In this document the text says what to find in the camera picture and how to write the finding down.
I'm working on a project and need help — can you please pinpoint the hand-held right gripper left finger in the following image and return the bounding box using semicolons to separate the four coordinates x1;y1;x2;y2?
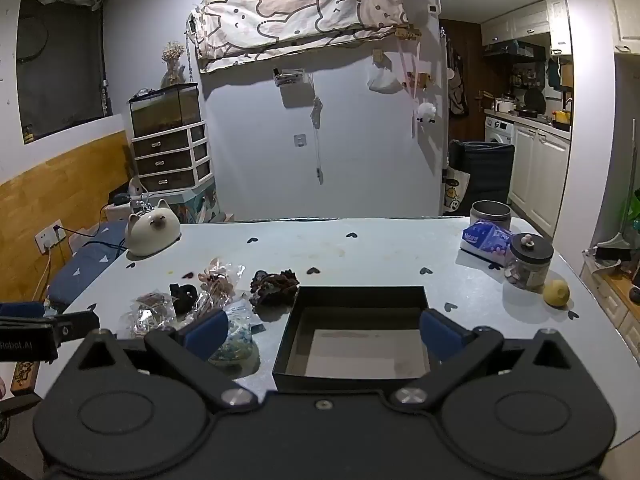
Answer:
82;308;261;413

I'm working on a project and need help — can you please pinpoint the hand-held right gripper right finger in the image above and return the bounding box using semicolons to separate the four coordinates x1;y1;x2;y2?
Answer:
387;308;571;413

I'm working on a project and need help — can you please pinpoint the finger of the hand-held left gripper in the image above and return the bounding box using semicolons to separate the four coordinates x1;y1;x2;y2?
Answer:
0;301;46;319
46;311;101;345

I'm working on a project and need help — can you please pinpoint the clear packet of beige hair ties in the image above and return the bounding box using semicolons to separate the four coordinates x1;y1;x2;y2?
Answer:
191;264;247;322

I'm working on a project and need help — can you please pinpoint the black scrunchie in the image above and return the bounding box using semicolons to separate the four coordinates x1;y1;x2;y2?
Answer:
168;283;199;317

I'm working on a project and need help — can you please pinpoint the clear packet of small hair bands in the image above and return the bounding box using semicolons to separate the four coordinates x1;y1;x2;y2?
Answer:
119;291;177;339

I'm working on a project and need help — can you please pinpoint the peach satin bow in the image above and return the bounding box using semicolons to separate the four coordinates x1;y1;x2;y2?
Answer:
198;258;237;286

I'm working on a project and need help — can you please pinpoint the black square box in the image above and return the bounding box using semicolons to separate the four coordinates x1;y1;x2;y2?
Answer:
271;285;437;394

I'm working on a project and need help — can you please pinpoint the small wooden block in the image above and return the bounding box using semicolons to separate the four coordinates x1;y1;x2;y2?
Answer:
9;359;41;394

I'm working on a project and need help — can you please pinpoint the blue tissue pack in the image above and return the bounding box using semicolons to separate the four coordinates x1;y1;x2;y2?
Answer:
459;222;516;270

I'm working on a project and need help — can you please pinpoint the glass jar with black lid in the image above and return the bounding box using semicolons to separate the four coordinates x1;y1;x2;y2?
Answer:
504;233;555;290

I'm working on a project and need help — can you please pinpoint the cream ceramic cat figure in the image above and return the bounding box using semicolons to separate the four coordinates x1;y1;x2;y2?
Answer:
124;198;182;260

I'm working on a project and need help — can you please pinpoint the yellow lemon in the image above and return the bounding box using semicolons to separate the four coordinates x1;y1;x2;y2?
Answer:
543;279;571;308

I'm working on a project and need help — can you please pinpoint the grey tin can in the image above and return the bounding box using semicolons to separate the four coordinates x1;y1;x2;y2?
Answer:
469;200;512;234

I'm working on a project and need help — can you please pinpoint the printed tote bag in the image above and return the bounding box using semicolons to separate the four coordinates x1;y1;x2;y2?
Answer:
442;167;471;214

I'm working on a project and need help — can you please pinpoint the black bin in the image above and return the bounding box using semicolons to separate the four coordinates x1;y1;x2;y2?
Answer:
447;139;516;206

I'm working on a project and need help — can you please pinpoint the dark wooden drawer unit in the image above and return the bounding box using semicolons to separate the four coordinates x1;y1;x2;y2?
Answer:
130;120;216;193

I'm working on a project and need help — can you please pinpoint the white kitchen base cabinet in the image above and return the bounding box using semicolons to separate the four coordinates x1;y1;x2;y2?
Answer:
507;124;572;238

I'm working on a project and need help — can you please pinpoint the white washing machine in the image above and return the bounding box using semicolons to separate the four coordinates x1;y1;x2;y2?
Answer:
483;115;516;146

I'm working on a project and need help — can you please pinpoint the green plant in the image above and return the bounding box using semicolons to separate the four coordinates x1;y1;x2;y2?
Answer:
620;187;640;241

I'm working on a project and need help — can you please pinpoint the glass fish tank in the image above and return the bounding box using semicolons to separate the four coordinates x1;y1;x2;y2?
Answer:
128;82;201;137

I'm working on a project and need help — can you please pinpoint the dark window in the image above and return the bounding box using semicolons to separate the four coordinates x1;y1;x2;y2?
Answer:
16;0;109;145

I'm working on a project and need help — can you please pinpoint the white hanging bag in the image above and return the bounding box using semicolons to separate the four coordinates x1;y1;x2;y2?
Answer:
367;62;404;94

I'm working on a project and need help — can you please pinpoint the dried flower bouquet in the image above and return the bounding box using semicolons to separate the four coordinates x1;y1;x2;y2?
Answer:
160;40;187;89

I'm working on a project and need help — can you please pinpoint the range hood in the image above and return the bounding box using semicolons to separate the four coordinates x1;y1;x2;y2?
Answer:
483;39;547;59

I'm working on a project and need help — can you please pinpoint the printed blanket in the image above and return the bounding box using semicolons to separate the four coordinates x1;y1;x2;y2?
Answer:
192;0;424;74

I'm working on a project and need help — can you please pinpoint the white wall socket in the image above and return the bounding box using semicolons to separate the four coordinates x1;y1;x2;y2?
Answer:
34;219;66;254

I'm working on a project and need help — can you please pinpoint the black power cable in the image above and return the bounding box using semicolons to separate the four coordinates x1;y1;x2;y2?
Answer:
54;225;128;261

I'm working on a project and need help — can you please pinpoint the clear acrylic wall holder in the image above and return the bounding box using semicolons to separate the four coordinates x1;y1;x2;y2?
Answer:
273;67;306;89

